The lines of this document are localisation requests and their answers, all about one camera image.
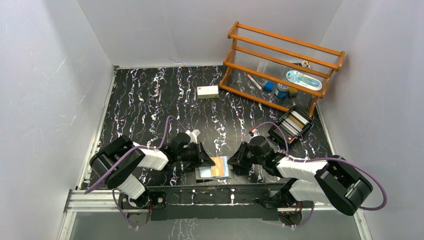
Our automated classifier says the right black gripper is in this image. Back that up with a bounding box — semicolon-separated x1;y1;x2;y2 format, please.
227;141;265;169

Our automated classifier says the grey card holder wallet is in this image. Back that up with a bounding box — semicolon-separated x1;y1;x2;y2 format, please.
195;156;232;181

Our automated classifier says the gold VIP credit card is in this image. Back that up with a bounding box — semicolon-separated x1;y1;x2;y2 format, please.
211;157;227;178

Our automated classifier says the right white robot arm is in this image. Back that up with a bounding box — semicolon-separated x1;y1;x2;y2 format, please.
227;135;373;216

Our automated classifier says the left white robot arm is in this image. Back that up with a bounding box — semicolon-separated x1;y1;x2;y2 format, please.
89;130;215;208

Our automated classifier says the black card tray box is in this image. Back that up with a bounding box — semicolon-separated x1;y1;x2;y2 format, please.
267;106;314;146

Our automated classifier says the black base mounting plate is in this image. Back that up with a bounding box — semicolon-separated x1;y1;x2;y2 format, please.
150;183;296;221

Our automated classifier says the white small cardboard box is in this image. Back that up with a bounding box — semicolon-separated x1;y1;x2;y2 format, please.
196;85;219;99

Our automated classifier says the blue small block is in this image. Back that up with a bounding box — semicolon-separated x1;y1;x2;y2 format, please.
262;81;275;92

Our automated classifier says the white marker pen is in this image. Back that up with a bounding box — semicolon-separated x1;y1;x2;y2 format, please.
247;74;263;91

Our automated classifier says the yellow black small block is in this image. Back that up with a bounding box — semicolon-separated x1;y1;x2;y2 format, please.
288;87;299;98

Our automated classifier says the orange wooden shelf rack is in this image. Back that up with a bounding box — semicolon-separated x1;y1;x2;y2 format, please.
219;21;346;116

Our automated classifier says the blister pack blue tool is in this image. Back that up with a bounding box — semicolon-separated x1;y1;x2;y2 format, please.
286;70;323;91

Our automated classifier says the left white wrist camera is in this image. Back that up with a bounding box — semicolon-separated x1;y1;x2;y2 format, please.
185;129;201;144

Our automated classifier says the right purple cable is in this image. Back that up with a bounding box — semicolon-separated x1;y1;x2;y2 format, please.
250;121;388;211

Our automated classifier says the purple cable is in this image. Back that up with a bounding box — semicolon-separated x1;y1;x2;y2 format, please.
84;115;188;195
250;121;388;211

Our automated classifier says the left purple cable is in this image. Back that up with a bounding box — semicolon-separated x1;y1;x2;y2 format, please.
84;115;188;195

